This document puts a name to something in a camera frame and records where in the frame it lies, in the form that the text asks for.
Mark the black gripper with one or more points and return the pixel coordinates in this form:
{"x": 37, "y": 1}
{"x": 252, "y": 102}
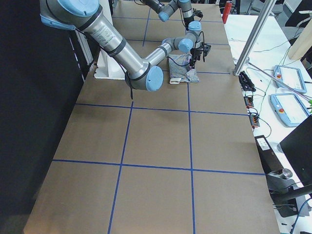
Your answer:
{"x": 194, "y": 53}
{"x": 186, "y": 22}

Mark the navy white striped polo shirt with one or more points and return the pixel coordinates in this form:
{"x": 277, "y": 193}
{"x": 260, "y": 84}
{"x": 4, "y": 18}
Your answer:
{"x": 180, "y": 70}

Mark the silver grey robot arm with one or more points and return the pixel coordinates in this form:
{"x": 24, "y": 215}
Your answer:
{"x": 87, "y": 16}
{"x": 165, "y": 11}

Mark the red fire extinguisher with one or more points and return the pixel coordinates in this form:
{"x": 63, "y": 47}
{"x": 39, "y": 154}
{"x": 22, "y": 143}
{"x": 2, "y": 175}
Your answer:
{"x": 226, "y": 11}

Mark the black clamp bar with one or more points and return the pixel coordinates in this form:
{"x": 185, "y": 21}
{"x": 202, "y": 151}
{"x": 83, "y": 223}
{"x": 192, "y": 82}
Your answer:
{"x": 246, "y": 82}

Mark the far blue teach pendant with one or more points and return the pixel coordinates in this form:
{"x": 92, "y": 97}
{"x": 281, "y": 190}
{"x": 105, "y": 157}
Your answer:
{"x": 291, "y": 77}

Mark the blue teach pendant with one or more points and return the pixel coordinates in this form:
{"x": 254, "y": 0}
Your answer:
{"x": 289, "y": 108}
{"x": 291, "y": 77}

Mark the near blue teach pendant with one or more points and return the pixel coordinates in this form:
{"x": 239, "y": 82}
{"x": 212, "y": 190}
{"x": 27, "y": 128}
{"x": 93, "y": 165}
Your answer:
{"x": 289, "y": 108}

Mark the metal rod green tip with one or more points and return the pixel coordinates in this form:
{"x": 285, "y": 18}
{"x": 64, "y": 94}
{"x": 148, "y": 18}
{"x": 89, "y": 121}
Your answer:
{"x": 307, "y": 98}

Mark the black power box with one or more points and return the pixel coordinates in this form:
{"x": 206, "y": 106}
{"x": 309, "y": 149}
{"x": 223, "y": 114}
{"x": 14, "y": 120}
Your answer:
{"x": 270, "y": 162}

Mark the black monitor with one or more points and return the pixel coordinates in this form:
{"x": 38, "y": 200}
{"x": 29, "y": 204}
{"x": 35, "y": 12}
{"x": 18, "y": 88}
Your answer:
{"x": 297, "y": 147}

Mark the grey aluminium frame post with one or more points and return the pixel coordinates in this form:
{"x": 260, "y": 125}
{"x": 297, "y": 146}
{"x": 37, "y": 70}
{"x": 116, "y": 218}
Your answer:
{"x": 261, "y": 19}

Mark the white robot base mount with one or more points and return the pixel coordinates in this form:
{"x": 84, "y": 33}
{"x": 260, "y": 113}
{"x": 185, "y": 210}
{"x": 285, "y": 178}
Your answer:
{"x": 108, "y": 68}

